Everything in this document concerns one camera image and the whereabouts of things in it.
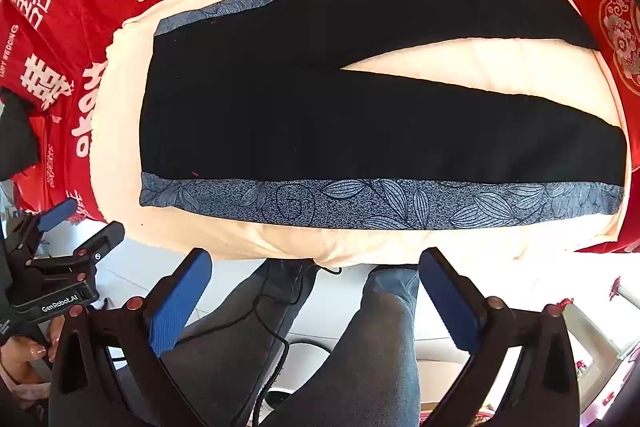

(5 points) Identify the red floral pillow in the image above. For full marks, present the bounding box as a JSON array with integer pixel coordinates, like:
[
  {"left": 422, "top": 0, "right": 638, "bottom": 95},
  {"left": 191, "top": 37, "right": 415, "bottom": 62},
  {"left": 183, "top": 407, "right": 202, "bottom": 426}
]
[{"left": 569, "top": 0, "right": 640, "bottom": 98}]

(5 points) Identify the person's left leg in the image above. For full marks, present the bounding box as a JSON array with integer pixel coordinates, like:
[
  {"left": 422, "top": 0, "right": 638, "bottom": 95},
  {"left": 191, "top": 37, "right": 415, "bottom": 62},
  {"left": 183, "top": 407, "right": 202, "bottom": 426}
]
[{"left": 162, "top": 258, "right": 321, "bottom": 427}]

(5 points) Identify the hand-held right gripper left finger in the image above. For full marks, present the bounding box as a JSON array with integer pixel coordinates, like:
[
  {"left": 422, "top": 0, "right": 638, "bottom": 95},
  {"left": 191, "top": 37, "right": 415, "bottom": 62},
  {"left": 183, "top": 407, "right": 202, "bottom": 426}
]
[{"left": 48, "top": 248, "right": 214, "bottom": 427}]

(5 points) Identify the dark cloth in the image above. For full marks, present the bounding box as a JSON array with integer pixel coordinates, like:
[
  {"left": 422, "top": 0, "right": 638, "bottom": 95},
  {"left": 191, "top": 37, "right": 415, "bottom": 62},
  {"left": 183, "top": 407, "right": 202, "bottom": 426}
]
[{"left": 0, "top": 88, "right": 42, "bottom": 182}]

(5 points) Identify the person's right leg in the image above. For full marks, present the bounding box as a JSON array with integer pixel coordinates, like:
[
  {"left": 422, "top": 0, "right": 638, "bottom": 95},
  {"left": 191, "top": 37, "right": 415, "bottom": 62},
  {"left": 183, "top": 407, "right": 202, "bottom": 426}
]
[{"left": 260, "top": 264, "right": 421, "bottom": 427}]

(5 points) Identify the person's left hand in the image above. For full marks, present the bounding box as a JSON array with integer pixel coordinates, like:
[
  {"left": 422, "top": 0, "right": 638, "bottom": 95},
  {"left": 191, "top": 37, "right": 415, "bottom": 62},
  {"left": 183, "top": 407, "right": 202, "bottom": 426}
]
[{"left": 0, "top": 314, "right": 65, "bottom": 382}]

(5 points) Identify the black cable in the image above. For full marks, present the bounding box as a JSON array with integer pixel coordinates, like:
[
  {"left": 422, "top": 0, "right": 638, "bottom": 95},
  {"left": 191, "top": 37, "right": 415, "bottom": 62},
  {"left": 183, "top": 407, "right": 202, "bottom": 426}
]
[{"left": 249, "top": 259, "right": 346, "bottom": 427}]

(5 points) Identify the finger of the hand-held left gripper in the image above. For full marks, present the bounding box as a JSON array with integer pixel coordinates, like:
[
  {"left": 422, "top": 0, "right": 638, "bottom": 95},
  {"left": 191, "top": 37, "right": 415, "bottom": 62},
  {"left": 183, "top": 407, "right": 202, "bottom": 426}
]
[
  {"left": 10, "top": 198, "right": 79, "bottom": 258},
  {"left": 30, "top": 221, "right": 126, "bottom": 283}
]

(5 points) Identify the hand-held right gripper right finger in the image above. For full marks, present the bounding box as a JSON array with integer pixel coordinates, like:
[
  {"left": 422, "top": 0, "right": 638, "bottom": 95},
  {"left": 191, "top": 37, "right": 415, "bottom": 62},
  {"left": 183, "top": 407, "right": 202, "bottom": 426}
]
[{"left": 419, "top": 247, "right": 598, "bottom": 427}]

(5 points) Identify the person's leg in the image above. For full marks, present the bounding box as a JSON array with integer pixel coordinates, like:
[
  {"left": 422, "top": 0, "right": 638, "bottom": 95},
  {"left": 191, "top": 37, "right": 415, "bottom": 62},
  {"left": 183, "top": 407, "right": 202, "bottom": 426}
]
[
  {"left": 260, "top": 264, "right": 421, "bottom": 427},
  {"left": 162, "top": 258, "right": 321, "bottom": 427}
]

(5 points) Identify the person's left forearm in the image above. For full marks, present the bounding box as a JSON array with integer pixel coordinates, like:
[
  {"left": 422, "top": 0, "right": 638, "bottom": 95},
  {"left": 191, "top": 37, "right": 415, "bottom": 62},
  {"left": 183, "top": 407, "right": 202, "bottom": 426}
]
[{"left": 0, "top": 369, "right": 53, "bottom": 413}]

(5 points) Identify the black boxer shorts grey waistband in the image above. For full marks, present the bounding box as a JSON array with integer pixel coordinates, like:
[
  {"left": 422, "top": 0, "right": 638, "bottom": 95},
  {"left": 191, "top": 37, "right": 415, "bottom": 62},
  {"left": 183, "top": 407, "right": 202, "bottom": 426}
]
[{"left": 139, "top": 0, "right": 629, "bottom": 231}]

